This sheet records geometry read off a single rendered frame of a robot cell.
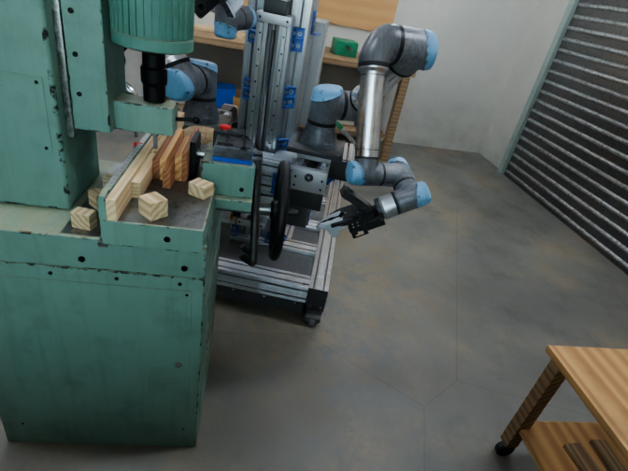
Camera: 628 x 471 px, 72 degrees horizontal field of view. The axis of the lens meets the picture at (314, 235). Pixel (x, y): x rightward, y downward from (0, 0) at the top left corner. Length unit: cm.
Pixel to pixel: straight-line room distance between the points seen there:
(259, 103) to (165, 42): 87
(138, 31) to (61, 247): 51
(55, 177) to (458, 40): 422
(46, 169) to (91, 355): 51
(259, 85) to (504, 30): 358
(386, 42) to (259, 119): 74
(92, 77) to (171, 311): 58
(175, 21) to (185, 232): 44
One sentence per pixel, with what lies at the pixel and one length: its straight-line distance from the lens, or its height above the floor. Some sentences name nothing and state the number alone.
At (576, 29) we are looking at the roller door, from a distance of 459.
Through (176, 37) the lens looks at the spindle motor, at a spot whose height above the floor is 123.
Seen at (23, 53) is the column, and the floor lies 116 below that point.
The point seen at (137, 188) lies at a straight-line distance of 105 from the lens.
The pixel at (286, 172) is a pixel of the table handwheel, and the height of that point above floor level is 95.
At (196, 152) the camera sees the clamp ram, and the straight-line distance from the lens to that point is 116.
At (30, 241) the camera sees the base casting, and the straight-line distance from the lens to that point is 117.
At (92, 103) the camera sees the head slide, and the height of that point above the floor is 107.
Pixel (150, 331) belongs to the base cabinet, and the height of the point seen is 52.
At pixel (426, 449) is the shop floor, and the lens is 181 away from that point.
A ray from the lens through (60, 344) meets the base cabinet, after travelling 136.
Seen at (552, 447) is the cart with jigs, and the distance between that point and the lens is 183.
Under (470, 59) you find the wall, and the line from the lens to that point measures 497.
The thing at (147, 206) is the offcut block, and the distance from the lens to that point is 96.
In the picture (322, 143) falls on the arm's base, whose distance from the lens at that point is 173.
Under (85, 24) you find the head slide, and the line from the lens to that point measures 110.
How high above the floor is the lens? 140
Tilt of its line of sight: 31 degrees down
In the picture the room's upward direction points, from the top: 12 degrees clockwise
